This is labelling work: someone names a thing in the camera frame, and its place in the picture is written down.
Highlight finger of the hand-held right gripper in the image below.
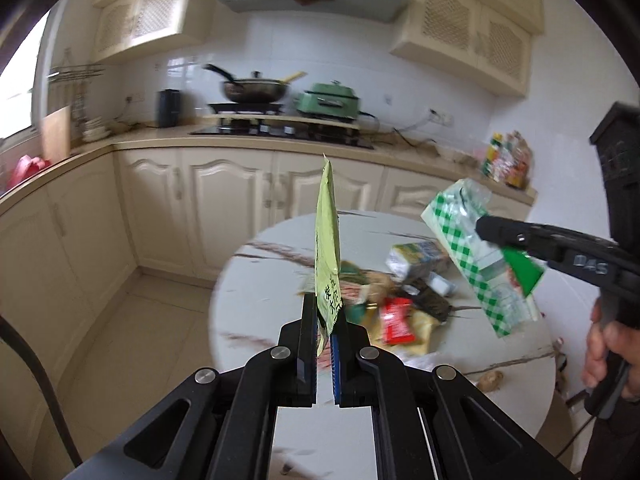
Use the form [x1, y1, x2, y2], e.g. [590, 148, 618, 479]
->
[475, 214, 640, 291]

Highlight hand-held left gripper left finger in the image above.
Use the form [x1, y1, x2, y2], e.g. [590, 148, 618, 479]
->
[62, 294, 321, 480]

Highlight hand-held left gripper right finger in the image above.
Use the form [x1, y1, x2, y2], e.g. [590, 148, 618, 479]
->
[330, 305, 576, 480]

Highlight green checkered plastic package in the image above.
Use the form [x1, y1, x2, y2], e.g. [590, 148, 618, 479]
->
[420, 178, 546, 340]

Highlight yellow-green snack packet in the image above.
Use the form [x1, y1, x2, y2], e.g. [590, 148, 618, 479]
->
[314, 155, 346, 336]

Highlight person's right hand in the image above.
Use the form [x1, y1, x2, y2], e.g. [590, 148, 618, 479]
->
[582, 300, 640, 393]

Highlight round white marble table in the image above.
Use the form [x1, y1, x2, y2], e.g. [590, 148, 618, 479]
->
[209, 209, 558, 461]

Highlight colourful seasoning packets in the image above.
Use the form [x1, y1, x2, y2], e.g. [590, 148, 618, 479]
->
[481, 131, 534, 190]

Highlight red snack packet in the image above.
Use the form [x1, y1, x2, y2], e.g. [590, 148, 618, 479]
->
[379, 297, 416, 346]

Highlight small white container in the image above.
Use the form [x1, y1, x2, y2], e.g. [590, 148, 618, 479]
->
[425, 272, 457, 297]

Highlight tan crumpled packet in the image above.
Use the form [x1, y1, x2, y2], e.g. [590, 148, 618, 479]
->
[367, 270, 402, 307]

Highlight white and green snack packet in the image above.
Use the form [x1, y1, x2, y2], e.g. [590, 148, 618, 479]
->
[385, 240, 451, 281]

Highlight ginger piece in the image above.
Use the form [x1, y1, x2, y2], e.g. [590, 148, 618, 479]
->
[475, 370, 506, 394]

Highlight cream base cabinets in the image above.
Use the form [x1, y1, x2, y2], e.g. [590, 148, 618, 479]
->
[0, 147, 536, 411]

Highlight black gas stove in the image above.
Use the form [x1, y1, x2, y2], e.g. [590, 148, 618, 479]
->
[189, 102, 376, 151]

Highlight green electric cooker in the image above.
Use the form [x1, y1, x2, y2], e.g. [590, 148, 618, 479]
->
[294, 80, 362, 121]

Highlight black wok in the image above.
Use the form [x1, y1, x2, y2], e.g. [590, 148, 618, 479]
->
[202, 63, 292, 104]

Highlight beige kitchen countertop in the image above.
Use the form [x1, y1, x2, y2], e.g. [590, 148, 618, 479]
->
[0, 120, 538, 207]

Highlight black kettle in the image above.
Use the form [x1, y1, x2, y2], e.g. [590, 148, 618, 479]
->
[156, 89, 182, 127]

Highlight white dishes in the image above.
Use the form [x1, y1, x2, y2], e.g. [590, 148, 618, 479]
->
[82, 117, 113, 142]

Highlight wooden cutting board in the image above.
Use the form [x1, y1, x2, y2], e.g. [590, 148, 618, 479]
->
[41, 106, 72, 161]

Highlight kitchen window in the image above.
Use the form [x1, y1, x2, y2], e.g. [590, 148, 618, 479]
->
[0, 10, 51, 142]

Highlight black power cable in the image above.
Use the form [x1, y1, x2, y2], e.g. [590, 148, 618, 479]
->
[359, 110, 437, 150]

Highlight cream lattice wall cabinet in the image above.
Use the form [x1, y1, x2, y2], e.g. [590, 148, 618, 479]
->
[92, 0, 201, 63]
[390, 0, 546, 97]

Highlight wire wall rack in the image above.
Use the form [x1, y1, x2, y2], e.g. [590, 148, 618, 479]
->
[47, 47, 107, 86]

